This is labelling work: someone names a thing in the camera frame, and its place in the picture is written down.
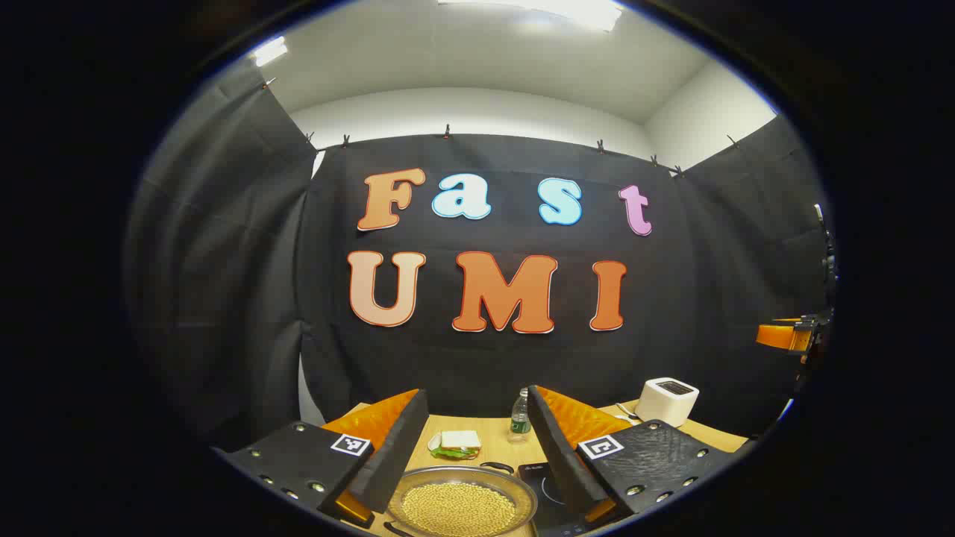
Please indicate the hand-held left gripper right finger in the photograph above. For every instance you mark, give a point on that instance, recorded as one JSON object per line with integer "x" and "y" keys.
{"x": 563, "y": 462}

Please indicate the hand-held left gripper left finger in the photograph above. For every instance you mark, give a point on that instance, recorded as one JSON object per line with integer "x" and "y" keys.
{"x": 395, "y": 462}

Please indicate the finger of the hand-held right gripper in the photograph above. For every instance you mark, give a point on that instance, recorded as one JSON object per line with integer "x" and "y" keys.
{"x": 780, "y": 335}

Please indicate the black induction cooktop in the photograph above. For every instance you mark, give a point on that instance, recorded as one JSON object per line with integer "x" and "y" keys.
{"x": 548, "y": 500}

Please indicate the steel pot with soybeans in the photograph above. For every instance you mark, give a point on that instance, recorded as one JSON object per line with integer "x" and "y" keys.
{"x": 459, "y": 507}

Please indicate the small white plate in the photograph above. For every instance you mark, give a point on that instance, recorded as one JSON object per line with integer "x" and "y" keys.
{"x": 431, "y": 445}

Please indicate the clear plastic water bottle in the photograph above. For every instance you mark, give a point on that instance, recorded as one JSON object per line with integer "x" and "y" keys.
{"x": 520, "y": 425}

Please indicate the white toaster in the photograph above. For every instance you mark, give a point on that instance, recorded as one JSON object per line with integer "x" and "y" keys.
{"x": 664, "y": 406}

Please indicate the black backdrop cloth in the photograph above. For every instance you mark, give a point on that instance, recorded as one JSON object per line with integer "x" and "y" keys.
{"x": 224, "y": 261}

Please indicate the row of small cloth clips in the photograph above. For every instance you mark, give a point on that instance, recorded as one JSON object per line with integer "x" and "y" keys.
{"x": 446, "y": 132}

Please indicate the ceiling light panel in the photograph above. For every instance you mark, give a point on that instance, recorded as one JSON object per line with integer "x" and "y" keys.
{"x": 268, "y": 51}

